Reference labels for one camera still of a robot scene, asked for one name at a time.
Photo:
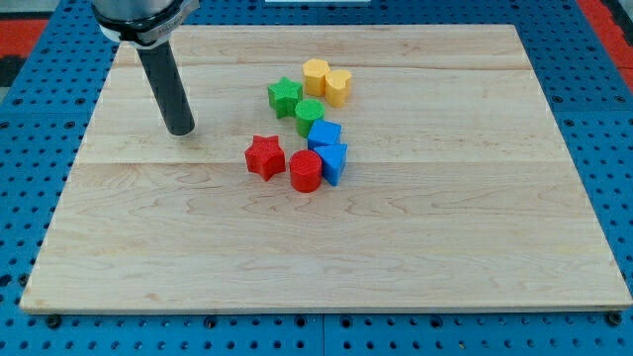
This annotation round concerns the yellow heart block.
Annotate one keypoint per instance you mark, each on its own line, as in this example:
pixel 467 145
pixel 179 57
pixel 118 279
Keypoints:
pixel 337 87

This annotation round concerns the wooden board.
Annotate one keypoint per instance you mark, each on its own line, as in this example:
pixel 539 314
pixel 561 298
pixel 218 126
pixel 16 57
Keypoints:
pixel 459 193

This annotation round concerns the red cylinder block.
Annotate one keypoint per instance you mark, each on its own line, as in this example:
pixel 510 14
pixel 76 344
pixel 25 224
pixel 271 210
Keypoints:
pixel 305 169

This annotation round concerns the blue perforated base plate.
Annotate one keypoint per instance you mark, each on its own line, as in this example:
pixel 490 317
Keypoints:
pixel 48 107

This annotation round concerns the green star block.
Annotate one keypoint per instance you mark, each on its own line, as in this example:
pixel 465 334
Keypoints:
pixel 283 97

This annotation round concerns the blue cube block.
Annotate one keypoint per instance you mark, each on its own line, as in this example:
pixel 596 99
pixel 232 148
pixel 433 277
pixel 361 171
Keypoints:
pixel 323 133

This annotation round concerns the red star block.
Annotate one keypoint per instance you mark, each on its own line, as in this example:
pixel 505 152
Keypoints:
pixel 265 157

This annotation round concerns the blue triangle block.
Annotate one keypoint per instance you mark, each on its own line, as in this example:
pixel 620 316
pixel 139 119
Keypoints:
pixel 333 161

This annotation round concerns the green cylinder block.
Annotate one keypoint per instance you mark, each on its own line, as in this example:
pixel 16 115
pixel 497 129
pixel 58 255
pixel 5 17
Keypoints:
pixel 306 113

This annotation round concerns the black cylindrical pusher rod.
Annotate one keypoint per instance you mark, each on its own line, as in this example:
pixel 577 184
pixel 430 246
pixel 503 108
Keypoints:
pixel 162 73

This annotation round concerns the yellow hexagon block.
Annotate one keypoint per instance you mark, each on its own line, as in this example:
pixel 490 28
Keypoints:
pixel 314 72

